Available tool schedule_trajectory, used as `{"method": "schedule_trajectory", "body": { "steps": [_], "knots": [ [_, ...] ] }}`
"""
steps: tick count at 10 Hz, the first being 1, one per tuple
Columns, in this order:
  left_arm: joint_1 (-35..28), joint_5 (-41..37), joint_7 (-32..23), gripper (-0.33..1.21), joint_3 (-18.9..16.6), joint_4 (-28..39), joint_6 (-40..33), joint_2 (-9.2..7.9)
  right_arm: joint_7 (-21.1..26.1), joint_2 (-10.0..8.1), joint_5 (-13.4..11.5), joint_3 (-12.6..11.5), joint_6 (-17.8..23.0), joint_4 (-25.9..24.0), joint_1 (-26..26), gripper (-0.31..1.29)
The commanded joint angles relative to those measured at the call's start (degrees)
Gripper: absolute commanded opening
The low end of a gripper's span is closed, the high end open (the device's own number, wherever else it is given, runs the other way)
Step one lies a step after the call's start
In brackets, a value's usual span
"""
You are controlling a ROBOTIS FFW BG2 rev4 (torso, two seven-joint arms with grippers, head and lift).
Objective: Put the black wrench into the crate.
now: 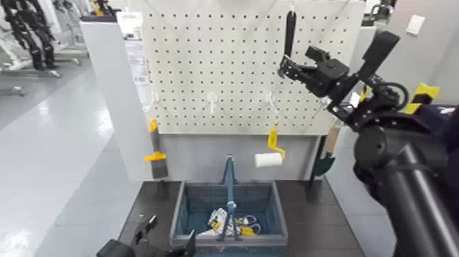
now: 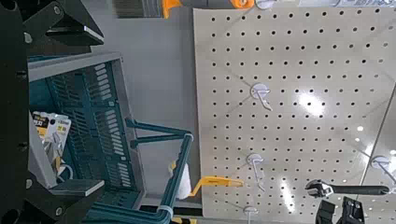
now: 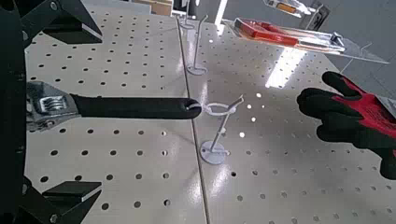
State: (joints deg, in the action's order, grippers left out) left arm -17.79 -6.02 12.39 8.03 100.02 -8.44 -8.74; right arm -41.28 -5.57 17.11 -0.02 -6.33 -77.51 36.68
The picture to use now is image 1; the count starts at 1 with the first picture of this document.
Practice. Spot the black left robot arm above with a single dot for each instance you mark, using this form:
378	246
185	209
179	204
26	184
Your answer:
114	249

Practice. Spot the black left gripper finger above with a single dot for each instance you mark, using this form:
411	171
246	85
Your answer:
190	247
145	229

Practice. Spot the white hanging blister package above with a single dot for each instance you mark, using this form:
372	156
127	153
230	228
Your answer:
140	79

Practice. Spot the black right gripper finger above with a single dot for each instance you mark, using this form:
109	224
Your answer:
316	53
294	70

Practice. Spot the black device on shelf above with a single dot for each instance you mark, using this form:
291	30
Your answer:
378	14

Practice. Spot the short yellow black hazard strip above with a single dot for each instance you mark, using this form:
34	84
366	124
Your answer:
421	94

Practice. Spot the black humanoid robot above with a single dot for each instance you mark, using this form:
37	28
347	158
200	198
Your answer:
28	32

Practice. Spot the white wall switch plate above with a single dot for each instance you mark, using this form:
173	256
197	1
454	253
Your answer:
415	25

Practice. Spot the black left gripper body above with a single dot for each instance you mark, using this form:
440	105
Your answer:
154	251

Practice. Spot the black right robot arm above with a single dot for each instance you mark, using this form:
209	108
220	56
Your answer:
405	172

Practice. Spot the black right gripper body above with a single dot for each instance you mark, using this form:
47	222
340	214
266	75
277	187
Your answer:
328	77

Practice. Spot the long yellow black hazard strip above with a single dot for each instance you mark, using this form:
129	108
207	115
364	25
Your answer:
365	94

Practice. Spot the white pegboard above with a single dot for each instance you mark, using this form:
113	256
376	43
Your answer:
215	53

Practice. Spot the small white pegboard hook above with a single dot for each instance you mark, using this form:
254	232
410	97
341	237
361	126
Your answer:
291	7

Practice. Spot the blue-grey plastic crate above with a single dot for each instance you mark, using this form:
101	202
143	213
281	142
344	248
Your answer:
276	215

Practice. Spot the white yellow packaged item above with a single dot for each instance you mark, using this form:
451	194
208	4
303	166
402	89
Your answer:
217	220

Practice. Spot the white paper label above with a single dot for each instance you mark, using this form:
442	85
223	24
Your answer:
355	99

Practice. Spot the black adjustable wrench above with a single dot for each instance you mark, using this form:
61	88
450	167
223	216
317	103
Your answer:
289	32

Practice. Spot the yellow black machine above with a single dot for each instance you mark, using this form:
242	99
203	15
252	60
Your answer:
100	7

